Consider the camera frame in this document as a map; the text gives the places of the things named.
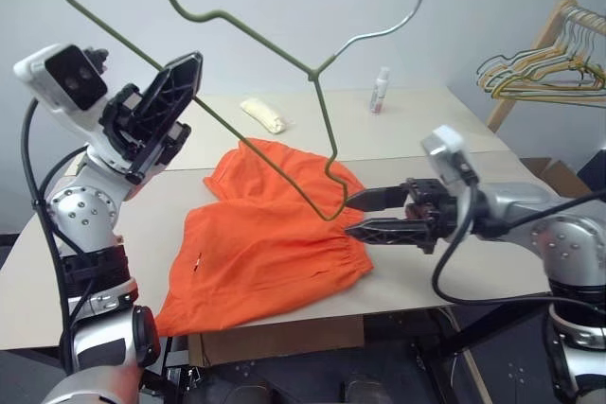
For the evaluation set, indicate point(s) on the white spray bottle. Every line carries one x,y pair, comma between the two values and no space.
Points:
379,92

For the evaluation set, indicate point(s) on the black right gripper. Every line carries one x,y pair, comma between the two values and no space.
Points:
433,215

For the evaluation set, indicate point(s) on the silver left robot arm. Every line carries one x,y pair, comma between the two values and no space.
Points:
78,207

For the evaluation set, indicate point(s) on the orange shorts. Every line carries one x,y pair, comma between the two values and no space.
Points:
265,252

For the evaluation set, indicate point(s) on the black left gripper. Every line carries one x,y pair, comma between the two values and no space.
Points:
120,115

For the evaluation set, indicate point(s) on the black metal table frame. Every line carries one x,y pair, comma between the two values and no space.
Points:
473,333

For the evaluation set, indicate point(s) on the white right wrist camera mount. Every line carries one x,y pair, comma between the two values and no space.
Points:
445,144

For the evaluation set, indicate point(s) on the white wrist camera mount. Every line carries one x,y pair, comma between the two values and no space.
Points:
33,68
445,144

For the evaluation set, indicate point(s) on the wooden clothes rack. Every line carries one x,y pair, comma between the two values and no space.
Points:
548,28

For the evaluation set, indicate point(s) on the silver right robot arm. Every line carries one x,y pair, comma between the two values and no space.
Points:
558,243

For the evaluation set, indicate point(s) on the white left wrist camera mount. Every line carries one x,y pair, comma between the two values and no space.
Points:
33,68

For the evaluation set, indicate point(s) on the open cardboard box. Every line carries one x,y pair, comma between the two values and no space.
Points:
554,178

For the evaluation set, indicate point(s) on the cream rolled cloth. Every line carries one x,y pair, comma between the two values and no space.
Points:
265,114

